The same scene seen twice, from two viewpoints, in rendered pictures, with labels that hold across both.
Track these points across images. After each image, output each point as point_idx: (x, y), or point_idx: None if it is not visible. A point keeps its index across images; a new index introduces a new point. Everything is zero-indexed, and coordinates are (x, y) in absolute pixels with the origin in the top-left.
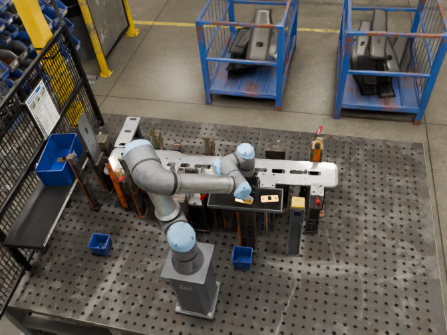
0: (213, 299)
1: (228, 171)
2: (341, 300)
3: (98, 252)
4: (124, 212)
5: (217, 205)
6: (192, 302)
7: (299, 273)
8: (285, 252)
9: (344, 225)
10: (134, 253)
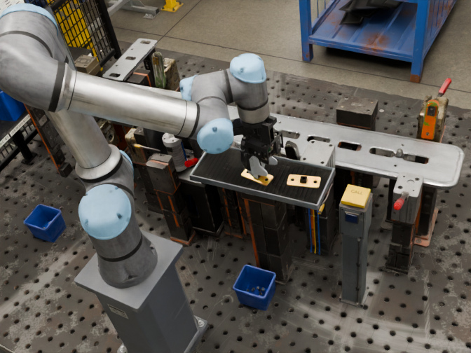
0: (182, 347)
1: (200, 98)
2: None
3: (40, 236)
4: None
5: (207, 177)
6: (138, 343)
7: (352, 337)
8: (338, 295)
9: (465, 270)
10: (93, 248)
